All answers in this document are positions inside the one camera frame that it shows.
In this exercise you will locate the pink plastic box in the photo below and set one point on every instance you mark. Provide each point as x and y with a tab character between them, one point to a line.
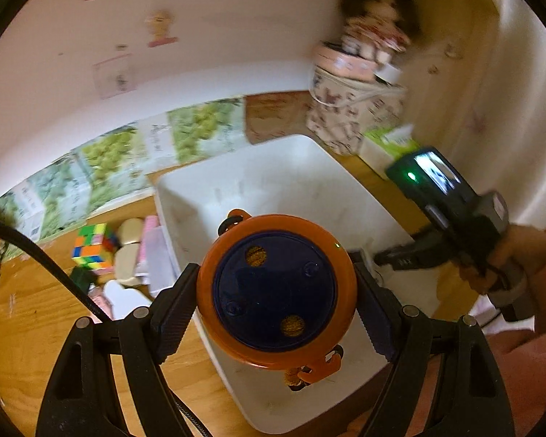
143	246

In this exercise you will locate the white power adapter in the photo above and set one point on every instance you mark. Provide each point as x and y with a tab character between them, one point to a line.
389	73

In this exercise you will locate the pink square wall sticker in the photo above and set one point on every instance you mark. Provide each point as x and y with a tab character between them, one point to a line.
114	75

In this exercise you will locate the person's right hand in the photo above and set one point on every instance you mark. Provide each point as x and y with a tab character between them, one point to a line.
509	259

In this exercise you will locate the white plastic bin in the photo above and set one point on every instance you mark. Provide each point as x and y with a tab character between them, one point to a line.
264	182

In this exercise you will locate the white plug adapter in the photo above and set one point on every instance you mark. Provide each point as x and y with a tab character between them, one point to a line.
127	298

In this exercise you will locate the green tissue pack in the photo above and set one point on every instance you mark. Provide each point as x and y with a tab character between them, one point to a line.
386	145

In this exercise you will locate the orange and blue round reel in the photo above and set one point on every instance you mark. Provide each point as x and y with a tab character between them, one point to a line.
273	291

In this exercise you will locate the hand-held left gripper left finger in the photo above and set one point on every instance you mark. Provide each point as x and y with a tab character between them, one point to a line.
182	305

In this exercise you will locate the pink round tin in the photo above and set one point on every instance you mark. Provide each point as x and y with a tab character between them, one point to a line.
341	61

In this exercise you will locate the rag doll with brown hair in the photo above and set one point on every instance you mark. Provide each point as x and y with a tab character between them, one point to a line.
377	18

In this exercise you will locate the printed fabric basket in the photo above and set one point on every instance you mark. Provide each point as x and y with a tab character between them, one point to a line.
346	114

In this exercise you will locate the person's pink clothing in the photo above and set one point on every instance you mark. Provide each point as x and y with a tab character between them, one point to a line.
532	373

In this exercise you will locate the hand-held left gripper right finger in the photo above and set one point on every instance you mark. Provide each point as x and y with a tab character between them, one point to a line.
373	323

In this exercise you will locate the yellow pony wall sticker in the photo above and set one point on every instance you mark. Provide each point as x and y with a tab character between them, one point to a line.
160	27

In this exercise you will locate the brown printed cardboard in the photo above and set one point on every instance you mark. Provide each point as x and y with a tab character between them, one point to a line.
277	116

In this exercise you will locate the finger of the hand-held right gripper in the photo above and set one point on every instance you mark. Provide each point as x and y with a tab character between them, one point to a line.
414	252

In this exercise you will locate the multicoloured puzzle cube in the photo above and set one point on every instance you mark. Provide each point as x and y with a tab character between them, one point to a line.
93	248

